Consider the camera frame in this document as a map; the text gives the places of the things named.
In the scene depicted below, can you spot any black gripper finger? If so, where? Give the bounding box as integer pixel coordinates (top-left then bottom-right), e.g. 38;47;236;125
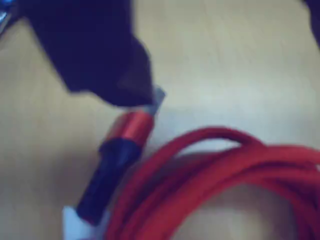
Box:
18;0;157;111
303;0;320;48

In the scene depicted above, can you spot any red braided charging cable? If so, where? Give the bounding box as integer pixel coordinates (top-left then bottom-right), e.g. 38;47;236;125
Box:
62;84;320;240

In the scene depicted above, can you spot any blue and black pen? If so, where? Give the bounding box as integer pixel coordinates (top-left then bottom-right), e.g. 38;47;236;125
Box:
0;0;18;38

